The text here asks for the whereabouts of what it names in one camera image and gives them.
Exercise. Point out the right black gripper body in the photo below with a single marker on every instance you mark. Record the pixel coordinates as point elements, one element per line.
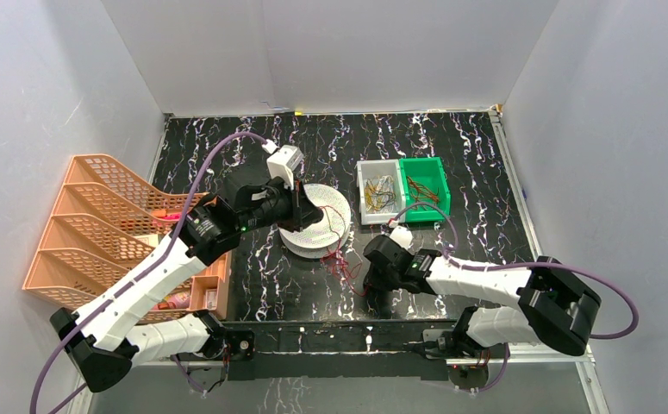
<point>384,280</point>

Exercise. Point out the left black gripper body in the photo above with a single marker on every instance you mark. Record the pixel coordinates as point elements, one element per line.
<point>298,206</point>

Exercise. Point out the white perforated cable spool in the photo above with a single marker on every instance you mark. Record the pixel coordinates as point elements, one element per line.
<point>328,234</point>

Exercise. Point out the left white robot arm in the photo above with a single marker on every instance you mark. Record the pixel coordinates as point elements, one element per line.
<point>104,338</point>

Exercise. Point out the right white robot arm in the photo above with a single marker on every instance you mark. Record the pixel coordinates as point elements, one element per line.
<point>537,303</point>

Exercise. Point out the white parts bin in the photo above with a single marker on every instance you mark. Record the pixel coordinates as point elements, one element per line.
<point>381,193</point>

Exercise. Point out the green parts bin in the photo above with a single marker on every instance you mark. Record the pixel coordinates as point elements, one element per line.
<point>424,180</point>

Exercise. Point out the orange file organizer rack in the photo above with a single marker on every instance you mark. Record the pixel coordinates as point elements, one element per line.
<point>100,227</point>

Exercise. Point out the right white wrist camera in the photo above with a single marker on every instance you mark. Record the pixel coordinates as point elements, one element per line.
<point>400,234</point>

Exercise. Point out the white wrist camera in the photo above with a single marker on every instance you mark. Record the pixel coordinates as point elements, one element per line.
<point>282,162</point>
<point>400,234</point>

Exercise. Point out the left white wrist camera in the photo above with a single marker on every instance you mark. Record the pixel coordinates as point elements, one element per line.
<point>282,162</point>

